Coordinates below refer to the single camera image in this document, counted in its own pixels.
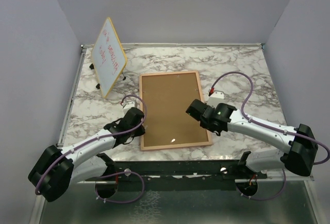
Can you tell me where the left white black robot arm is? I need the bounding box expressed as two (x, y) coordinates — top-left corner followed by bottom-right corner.
(28, 107), (146, 202)

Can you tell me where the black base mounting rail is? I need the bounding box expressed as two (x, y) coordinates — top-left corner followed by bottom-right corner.
(87, 157), (269, 191)

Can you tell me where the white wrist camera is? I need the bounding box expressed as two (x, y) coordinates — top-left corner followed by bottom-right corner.
(207, 88), (224, 108)
(123, 101), (137, 112)

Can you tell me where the small yellow-framed whiteboard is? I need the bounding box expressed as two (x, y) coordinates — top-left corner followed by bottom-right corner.
(91, 17), (127, 98)

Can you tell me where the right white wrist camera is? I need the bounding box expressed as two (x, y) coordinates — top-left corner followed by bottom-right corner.
(207, 88), (224, 108)

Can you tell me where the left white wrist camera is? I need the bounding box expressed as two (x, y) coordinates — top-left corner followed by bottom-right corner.
(123, 101), (137, 112)

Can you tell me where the pink picture frame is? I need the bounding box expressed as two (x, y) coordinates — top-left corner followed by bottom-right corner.
(139, 71), (212, 151)

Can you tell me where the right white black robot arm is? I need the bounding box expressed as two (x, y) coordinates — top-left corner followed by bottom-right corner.
(186, 99), (318, 178)

